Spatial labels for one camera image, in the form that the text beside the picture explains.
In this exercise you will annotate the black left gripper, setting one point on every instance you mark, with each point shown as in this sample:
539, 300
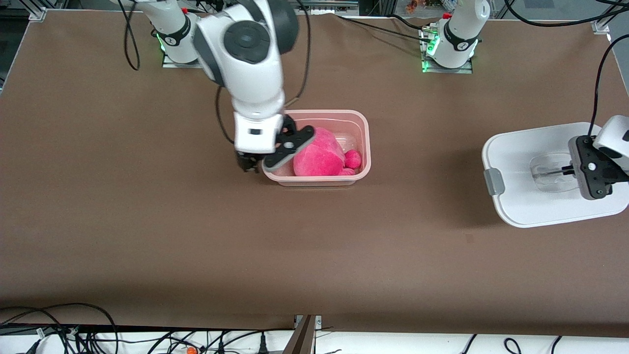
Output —
569, 170

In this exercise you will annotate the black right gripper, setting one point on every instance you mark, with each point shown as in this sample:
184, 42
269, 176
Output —
247, 161

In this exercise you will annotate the white box lid grey clips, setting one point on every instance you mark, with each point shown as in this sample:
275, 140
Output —
521, 196

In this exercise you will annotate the pink plush toy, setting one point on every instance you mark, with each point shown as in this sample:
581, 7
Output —
319, 157

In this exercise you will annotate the pink translucent plastic box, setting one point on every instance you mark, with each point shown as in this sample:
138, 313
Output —
354, 123

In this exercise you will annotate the orange toy figure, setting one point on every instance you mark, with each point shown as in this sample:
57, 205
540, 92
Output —
412, 6

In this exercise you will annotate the brown table cover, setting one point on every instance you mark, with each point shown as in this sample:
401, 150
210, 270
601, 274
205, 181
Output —
344, 246

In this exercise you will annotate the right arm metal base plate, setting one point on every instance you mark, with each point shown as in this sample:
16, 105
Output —
169, 63

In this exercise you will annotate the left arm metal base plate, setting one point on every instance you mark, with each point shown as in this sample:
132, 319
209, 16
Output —
462, 70

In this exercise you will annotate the aluminium corner bracket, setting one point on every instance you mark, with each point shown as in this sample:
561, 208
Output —
38, 14
600, 27

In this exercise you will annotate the aluminium profile post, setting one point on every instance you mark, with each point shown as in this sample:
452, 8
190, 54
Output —
302, 339

